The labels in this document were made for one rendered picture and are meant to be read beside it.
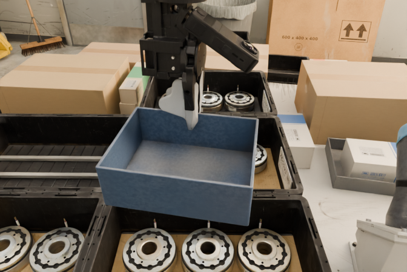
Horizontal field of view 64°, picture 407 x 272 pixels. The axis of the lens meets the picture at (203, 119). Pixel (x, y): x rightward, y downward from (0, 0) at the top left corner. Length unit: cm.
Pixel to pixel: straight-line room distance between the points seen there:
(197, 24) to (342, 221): 72
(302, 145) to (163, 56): 70
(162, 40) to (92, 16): 366
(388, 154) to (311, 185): 25
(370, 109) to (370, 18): 243
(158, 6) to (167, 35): 4
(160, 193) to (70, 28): 394
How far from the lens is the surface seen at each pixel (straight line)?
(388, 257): 74
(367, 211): 106
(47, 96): 125
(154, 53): 46
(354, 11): 354
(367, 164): 107
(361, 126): 124
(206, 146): 55
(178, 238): 73
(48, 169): 97
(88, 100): 119
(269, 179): 87
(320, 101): 114
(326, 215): 100
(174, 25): 46
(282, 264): 68
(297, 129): 114
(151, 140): 57
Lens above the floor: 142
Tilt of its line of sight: 33 degrees down
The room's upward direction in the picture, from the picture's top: straight up
